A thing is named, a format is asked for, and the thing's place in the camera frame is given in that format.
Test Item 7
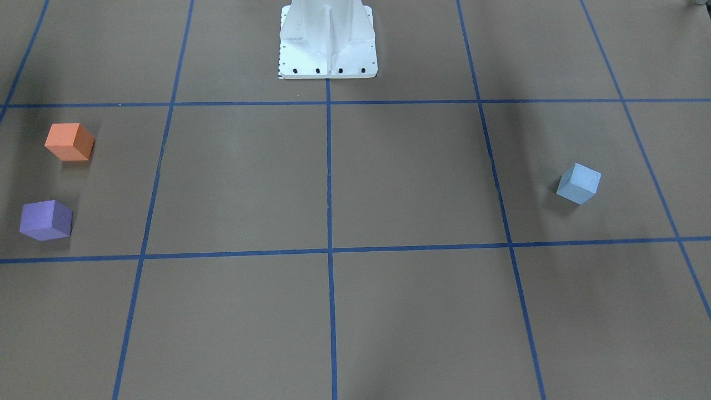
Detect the purple foam block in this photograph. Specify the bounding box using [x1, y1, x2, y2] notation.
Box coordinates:
[19, 200, 73, 241]

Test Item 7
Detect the orange foam block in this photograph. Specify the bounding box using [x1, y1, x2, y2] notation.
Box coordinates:
[44, 123, 96, 162]

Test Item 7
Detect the light blue foam block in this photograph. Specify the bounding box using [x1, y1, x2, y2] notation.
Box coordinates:
[556, 163, 602, 205]

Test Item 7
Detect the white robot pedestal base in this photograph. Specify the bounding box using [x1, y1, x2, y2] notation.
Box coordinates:
[278, 1, 378, 79]

